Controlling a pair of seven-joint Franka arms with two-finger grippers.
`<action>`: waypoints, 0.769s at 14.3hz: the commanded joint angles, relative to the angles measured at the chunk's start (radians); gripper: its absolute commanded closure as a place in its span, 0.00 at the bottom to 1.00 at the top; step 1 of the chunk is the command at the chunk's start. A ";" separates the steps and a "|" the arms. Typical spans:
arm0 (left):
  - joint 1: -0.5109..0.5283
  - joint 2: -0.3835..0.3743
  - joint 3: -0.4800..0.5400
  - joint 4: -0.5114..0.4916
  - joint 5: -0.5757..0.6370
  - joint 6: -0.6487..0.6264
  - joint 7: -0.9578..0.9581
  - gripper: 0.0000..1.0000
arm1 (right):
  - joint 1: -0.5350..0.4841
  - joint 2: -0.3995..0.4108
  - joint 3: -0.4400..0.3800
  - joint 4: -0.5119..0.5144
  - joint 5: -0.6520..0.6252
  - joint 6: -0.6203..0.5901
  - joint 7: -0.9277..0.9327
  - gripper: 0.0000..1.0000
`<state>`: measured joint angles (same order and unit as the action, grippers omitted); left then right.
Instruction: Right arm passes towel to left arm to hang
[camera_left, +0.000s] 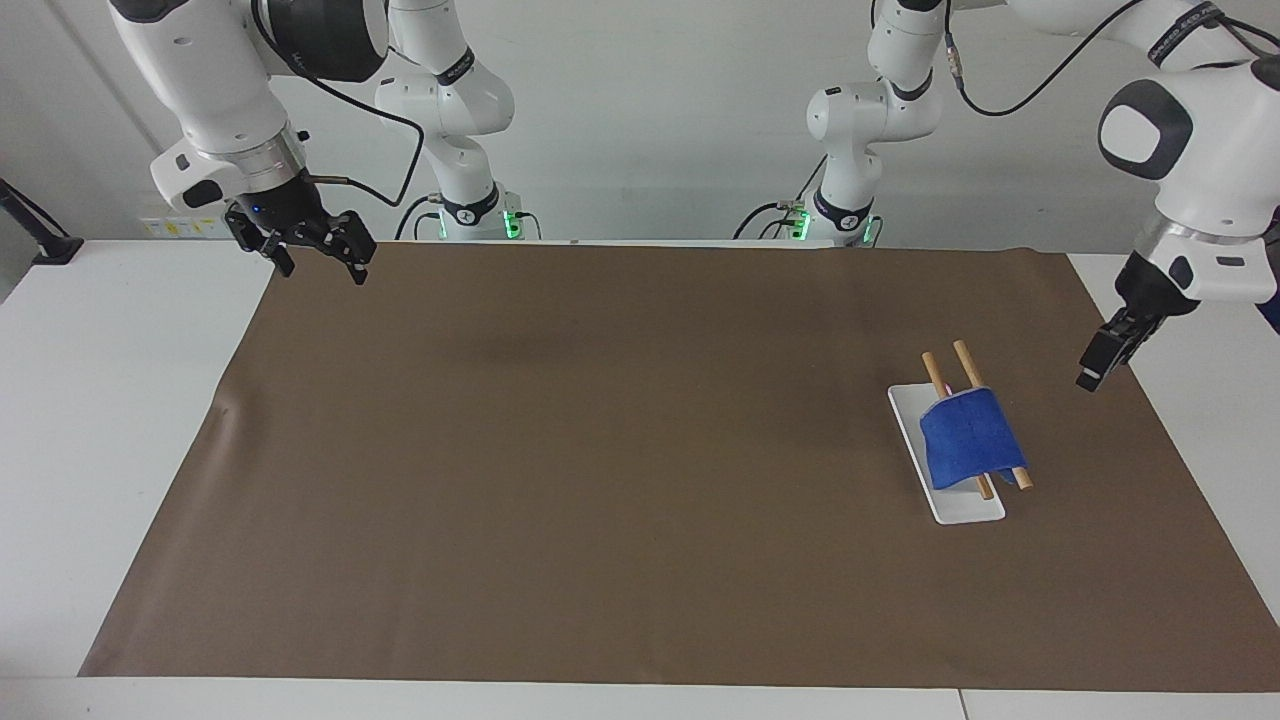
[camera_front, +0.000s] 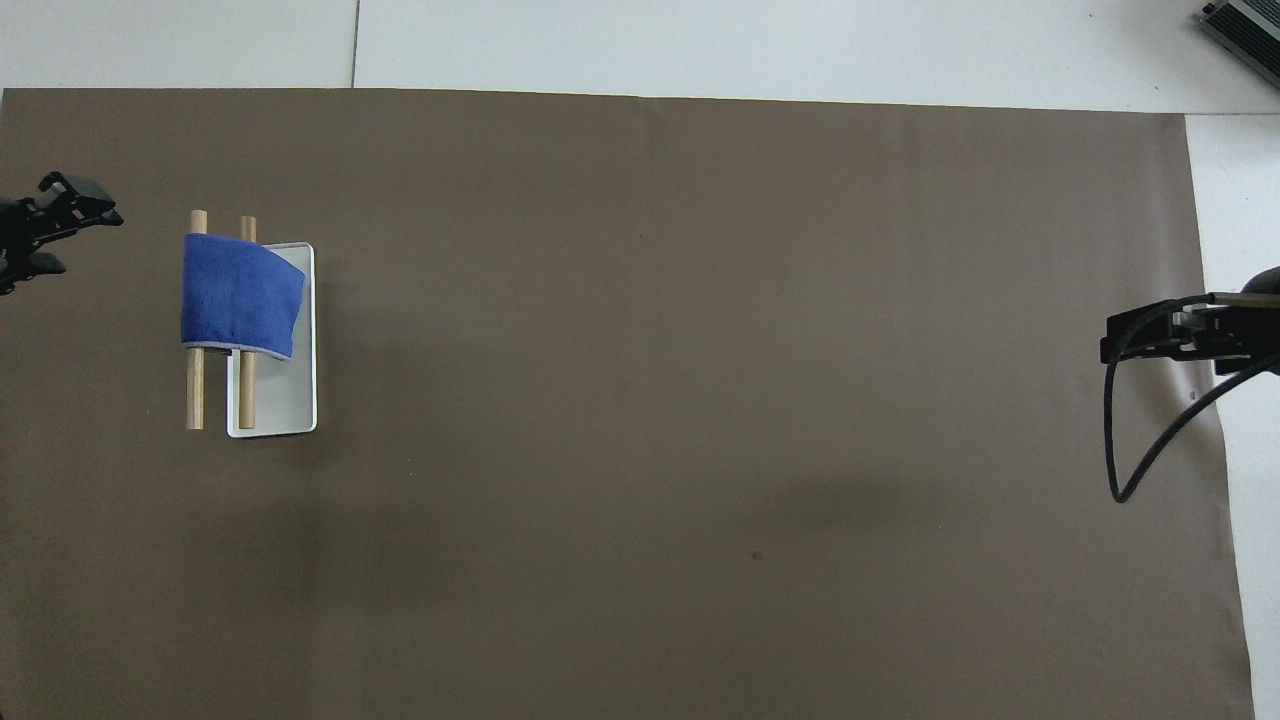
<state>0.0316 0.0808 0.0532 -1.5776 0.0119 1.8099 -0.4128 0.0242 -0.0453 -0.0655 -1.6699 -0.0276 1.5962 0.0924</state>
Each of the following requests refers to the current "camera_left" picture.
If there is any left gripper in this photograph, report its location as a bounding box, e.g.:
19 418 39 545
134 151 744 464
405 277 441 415
1105 250 1201 336

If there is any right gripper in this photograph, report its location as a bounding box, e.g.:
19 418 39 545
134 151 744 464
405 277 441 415
224 170 378 287

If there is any blue towel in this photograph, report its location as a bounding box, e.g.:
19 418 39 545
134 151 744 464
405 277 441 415
919 388 1030 492

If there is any white power strip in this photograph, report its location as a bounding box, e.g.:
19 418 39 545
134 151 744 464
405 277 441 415
138 214 229 240

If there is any black stand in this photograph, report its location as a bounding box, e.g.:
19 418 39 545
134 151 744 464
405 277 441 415
0 177 85 267

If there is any black cable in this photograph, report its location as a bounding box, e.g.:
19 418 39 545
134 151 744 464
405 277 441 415
940 0 1153 118
394 194 443 242
1190 8 1280 57
250 0 427 209
732 155 833 241

